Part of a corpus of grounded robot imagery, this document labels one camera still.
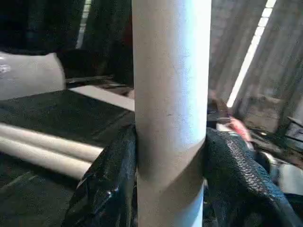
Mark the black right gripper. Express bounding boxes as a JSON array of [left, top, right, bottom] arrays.
[[212, 113, 258, 152]]

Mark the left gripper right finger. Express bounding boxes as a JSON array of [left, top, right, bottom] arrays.
[[203, 128, 303, 227]]

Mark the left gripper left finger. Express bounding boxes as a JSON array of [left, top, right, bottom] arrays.
[[63, 124, 138, 227]]

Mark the white plastic table leg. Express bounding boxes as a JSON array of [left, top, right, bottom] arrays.
[[0, 122, 105, 162], [0, 136, 93, 181], [131, 0, 213, 227]]

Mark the grey window curtain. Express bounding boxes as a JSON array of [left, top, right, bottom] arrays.
[[208, 0, 303, 133]]

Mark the white flat board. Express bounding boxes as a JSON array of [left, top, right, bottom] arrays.
[[68, 84, 136, 112]]

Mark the grey cushion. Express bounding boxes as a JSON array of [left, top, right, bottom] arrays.
[[0, 52, 66, 101]]

